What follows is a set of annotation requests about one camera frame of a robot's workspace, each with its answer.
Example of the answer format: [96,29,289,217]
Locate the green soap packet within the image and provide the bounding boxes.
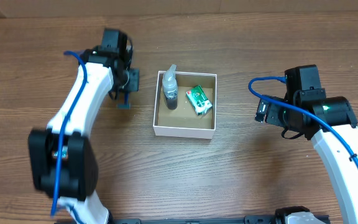
[186,85,213,116]

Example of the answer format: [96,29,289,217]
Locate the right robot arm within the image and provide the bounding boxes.
[248,65,358,223]

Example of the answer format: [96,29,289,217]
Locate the right blue cable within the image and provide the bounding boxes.
[248,76,358,218]

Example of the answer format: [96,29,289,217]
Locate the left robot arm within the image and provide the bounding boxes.
[27,28,139,223]

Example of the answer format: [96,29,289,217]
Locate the bottle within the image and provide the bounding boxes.
[162,64,178,110]

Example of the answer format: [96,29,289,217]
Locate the blue cable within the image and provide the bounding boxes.
[248,76,358,218]
[50,50,89,218]

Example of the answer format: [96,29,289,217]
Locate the white cardboard box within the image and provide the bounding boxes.
[153,71,218,139]

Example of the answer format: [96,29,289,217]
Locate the blue disposable razor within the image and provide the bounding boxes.
[117,92,131,110]

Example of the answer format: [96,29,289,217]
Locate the left blue cable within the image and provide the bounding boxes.
[50,50,89,218]

